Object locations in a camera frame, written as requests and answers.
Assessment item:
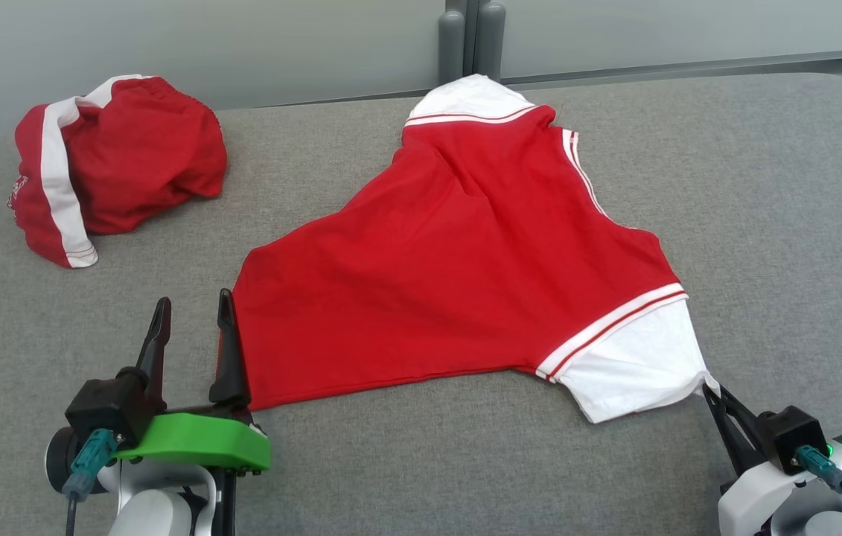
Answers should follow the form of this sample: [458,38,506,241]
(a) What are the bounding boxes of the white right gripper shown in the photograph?
[702,386,814,536]

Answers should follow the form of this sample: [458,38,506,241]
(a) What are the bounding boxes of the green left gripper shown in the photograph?
[114,288,273,474]

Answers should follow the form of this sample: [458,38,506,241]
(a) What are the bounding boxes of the red shorts with white stripe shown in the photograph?
[7,73,229,270]

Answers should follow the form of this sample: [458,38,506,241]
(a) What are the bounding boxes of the red shirt with white sleeves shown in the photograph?
[231,73,721,425]

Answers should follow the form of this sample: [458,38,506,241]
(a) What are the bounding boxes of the grey partition base rail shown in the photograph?
[501,46,842,84]

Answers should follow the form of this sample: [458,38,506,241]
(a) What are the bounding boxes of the grey partition post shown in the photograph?
[438,0,467,85]
[465,0,507,81]

